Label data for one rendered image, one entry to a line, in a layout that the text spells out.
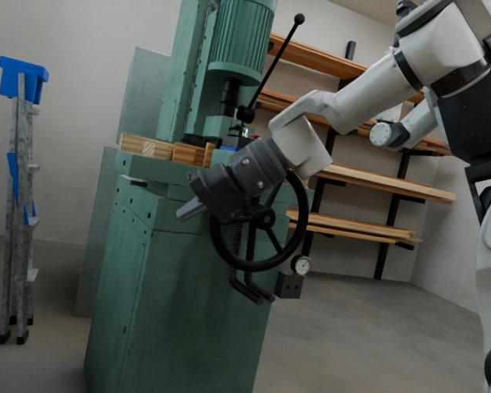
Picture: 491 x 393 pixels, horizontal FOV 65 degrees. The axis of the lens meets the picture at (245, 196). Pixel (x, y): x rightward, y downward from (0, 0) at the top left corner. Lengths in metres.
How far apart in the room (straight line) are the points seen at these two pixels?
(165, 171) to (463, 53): 0.73
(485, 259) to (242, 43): 0.86
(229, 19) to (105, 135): 2.39
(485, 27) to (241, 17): 0.77
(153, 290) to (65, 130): 2.55
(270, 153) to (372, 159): 3.82
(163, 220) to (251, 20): 0.65
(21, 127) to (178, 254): 0.95
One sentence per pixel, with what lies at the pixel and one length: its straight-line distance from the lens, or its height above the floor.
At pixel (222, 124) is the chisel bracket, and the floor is 1.04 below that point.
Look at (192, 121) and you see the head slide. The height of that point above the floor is 1.04.
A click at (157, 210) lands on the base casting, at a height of 0.76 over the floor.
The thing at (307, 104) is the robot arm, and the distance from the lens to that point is 0.65.
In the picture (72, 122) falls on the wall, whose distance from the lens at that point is 3.52.
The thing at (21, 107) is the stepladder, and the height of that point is 0.98.
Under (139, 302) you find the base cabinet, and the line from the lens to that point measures 1.12.
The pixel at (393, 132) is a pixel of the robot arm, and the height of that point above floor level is 1.13.
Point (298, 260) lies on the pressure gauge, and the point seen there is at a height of 0.68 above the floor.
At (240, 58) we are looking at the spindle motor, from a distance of 1.24.
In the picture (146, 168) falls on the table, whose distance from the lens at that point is 1.03.
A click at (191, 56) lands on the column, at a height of 1.27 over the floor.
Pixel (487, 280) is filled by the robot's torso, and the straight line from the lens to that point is 1.00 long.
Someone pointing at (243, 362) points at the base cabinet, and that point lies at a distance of 1.35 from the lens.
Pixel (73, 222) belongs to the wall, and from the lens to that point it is 3.59.
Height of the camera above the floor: 0.92
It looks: 4 degrees down
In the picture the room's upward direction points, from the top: 12 degrees clockwise
